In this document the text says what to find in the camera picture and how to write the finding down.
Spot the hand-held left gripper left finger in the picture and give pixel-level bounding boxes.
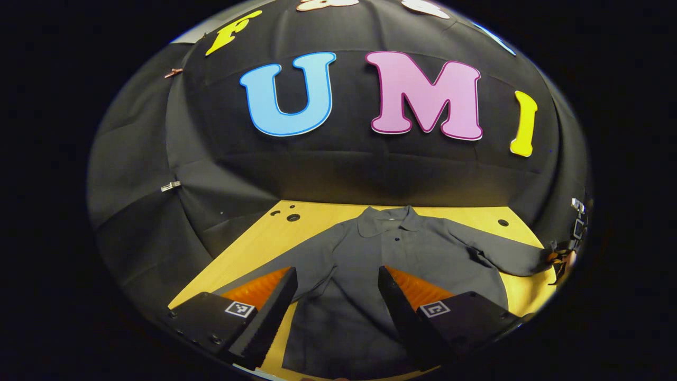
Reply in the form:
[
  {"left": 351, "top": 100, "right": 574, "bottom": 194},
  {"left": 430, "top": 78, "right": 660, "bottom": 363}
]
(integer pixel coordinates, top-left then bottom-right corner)
[{"left": 167, "top": 266, "right": 298, "bottom": 371}]

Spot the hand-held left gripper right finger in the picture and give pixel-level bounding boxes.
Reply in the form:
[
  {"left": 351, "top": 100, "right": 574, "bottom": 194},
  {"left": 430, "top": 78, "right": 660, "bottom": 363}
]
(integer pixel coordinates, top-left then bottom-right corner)
[{"left": 377, "top": 265, "right": 530, "bottom": 372}]

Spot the grey collared shirt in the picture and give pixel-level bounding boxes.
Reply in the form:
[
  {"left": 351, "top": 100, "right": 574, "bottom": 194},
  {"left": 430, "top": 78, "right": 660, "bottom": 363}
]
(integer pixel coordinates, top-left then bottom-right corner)
[{"left": 214, "top": 205, "right": 557, "bottom": 380}]

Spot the black backdrop cloth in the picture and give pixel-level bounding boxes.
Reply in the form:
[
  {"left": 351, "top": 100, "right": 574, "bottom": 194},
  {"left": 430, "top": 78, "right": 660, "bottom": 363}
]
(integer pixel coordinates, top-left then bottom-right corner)
[{"left": 87, "top": 0, "right": 590, "bottom": 318}]

